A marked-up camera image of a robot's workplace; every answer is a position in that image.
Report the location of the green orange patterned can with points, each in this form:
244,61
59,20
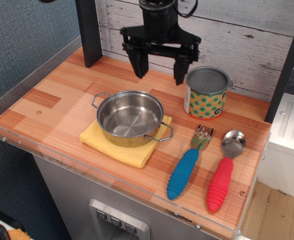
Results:
206,92

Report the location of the silver dispenser button panel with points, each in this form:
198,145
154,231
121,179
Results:
113,224

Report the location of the white cabinet on right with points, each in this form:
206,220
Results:
276,168

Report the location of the stainless steel pot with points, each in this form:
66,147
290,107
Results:
131,118

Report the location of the clear acrylic guard rail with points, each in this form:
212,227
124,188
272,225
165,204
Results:
46,113

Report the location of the dark vertical post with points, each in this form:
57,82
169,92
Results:
89,31
281,85

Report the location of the red handled metal spoon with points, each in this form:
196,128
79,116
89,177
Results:
233,144

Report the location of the yellow cloth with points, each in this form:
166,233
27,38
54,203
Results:
134,156

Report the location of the orange object bottom left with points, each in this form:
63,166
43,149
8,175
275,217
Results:
17,234

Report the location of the blue handled metal fork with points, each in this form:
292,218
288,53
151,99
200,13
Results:
182,172

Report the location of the grey toy fridge cabinet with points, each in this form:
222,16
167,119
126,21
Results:
71,193

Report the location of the dark right vertical post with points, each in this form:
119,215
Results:
281,85

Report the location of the dark left vertical post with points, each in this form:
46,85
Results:
89,31

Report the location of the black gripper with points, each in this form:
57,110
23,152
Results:
160,35

